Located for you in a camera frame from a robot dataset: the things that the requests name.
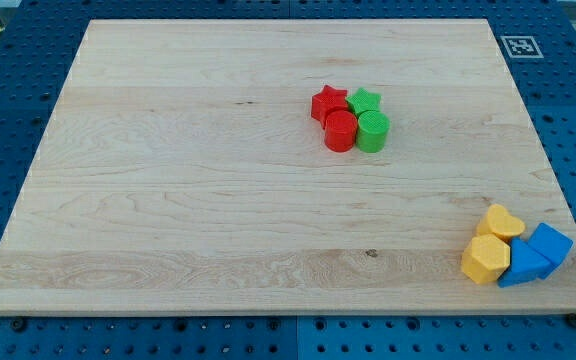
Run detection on yellow heart block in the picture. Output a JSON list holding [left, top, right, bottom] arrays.
[[475, 204, 526, 243]]

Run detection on blue cube block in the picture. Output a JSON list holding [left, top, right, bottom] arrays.
[[527, 222, 573, 280]]

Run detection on red cylinder block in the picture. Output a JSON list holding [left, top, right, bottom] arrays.
[[324, 110, 358, 152]]

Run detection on red star block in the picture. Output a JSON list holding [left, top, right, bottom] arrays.
[[311, 85, 348, 129]]

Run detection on green cylinder block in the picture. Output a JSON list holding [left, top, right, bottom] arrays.
[[356, 111, 390, 153]]

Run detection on green star block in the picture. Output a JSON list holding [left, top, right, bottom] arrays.
[[346, 88, 381, 117]]

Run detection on yellow hexagon block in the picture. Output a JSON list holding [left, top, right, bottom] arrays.
[[460, 234, 511, 284]]

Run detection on blue triangle block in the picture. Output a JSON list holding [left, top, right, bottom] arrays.
[[497, 237, 550, 288]]

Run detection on white fiducial marker tag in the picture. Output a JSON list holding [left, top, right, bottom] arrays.
[[501, 35, 543, 59]]

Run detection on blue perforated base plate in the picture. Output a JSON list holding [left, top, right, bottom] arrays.
[[0, 1, 576, 359]]

